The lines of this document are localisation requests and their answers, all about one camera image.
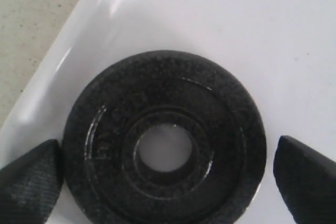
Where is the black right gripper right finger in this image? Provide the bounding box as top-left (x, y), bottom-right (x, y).
top-left (273, 135), bottom-right (335, 223)

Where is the black weight plate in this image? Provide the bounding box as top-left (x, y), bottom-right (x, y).
top-left (62, 50), bottom-right (267, 223)

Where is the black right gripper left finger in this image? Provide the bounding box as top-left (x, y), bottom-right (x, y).
top-left (1, 140), bottom-right (64, 223)

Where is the white rectangular plastic tray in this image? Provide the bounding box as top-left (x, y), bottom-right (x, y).
top-left (1, 0), bottom-right (335, 223)

